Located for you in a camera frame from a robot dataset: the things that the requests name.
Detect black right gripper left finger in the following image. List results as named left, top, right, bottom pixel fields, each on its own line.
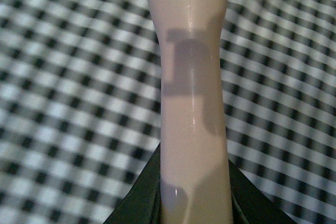
left=104, top=146, right=161, bottom=224

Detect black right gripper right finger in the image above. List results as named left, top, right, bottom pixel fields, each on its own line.
left=229, top=162, right=295, bottom=224

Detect grey hand brush black bristles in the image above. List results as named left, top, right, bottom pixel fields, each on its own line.
left=148, top=0, right=233, bottom=223

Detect black white checkered bedsheet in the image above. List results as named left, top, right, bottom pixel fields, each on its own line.
left=1, top=0, right=335, bottom=223

